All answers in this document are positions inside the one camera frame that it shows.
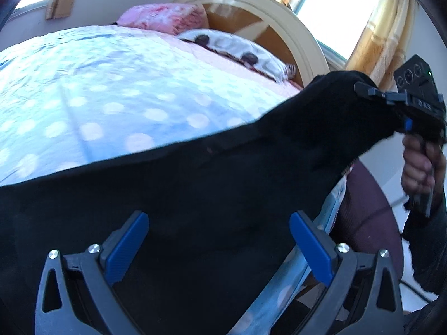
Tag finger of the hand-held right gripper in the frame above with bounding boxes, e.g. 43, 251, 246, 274
354, 81, 395, 107

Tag grey patterned pillow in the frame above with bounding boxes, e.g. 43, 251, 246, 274
176, 29, 297, 83

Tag black pants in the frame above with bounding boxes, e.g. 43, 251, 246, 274
0, 71, 409, 335

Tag person's right hand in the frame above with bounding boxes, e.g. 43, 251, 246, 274
401, 133, 447, 205

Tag cream wooden bed headboard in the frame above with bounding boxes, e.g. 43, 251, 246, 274
173, 0, 331, 89

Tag large bright window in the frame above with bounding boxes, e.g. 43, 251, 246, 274
290, 0, 392, 61

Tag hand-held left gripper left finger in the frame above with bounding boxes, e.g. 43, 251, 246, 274
34, 210, 150, 335

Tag blue pink dotted bedsheet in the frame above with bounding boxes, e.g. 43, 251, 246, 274
0, 24, 346, 335

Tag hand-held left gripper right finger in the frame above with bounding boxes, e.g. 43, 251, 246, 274
290, 211, 405, 335

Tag person's right forearm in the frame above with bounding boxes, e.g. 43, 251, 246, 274
401, 188, 447, 294

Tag dark maroon cloth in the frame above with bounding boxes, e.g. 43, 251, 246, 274
330, 159, 406, 287

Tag black cable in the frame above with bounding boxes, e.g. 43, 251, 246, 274
398, 279, 432, 302

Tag pink pillow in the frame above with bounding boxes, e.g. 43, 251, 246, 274
117, 3, 209, 37

